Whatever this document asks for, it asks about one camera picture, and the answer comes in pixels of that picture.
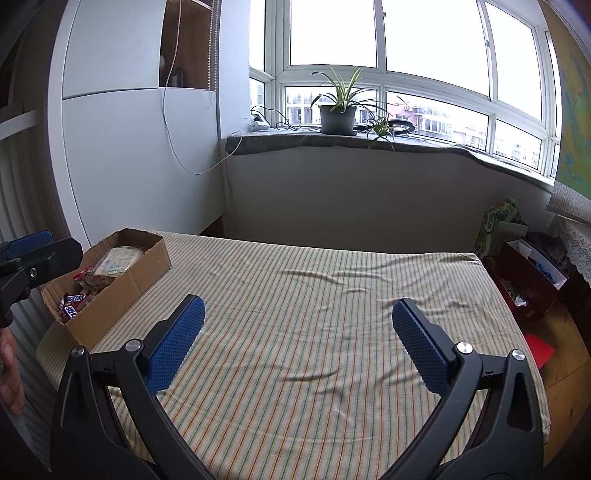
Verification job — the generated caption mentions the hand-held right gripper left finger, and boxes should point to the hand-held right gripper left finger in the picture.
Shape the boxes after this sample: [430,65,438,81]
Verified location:
[51,294,218,480]

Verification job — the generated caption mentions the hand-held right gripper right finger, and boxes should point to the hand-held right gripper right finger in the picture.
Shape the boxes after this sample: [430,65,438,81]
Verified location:
[385,298,546,480]

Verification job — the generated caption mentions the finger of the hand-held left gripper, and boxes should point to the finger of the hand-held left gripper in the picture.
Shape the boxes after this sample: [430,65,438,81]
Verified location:
[0,237,85,328]
[0,231,54,264]

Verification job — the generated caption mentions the red brown cake packet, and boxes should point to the red brown cake packet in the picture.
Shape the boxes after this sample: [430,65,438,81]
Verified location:
[74,266,100,289]

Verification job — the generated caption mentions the brown chocolate bar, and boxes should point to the brown chocolate bar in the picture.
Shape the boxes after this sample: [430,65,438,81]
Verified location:
[59,292,91,322]

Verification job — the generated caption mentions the sliced bread bag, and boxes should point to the sliced bread bag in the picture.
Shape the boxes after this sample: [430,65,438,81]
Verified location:
[92,247,147,278]

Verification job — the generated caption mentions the brown cardboard box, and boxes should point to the brown cardboard box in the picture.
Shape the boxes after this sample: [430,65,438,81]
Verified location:
[41,227,173,350]

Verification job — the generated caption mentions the person's left hand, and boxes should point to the person's left hand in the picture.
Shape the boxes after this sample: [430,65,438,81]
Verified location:
[0,330,26,415]

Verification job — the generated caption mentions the red folder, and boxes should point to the red folder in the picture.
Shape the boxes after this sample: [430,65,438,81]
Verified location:
[523,332,557,371]

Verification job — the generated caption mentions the red storage box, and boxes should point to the red storage box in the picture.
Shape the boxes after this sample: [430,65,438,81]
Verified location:
[489,238,571,325]

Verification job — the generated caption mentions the white cabinet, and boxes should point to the white cabinet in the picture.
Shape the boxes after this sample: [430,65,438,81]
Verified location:
[48,0,251,252]

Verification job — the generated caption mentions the green paper bag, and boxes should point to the green paper bag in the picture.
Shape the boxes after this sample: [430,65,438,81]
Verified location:
[475,198,529,260]

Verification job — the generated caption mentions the white lace cloth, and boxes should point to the white lace cloth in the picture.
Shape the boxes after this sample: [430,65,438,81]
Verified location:
[551,216,591,283]

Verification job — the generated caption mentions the grey patterned cloth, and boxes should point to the grey patterned cloth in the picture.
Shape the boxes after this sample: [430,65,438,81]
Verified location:
[546,180,591,228]

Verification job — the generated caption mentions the small spider plant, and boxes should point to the small spider plant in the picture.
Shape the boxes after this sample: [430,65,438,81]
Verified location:
[364,115,399,151]

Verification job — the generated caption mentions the large potted spider plant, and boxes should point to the large potted spider plant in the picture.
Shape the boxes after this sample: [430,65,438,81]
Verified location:
[311,65,394,136]

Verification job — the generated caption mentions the wooden shelf niche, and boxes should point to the wooden shelf niche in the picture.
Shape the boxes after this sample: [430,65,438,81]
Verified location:
[159,0,219,91]

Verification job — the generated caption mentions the white framed window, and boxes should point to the white framed window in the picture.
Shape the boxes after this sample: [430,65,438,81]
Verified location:
[248,0,563,180]

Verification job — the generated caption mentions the white hanging cable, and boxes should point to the white hanging cable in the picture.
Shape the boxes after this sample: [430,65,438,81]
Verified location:
[161,0,232,175]

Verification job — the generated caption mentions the black ring light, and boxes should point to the black ring light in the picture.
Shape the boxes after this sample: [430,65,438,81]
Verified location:
[385,119,417,137]

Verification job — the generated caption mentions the black cables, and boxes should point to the black cables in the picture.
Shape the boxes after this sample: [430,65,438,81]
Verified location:
[249,105,320,133]

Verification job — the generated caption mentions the white bead cord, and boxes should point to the white bead cord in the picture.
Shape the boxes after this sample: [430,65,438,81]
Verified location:
[208,0,219,91]

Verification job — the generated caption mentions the wall map poster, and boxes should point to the wall map poster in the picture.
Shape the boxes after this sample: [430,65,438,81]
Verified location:
[538,0,591,186]

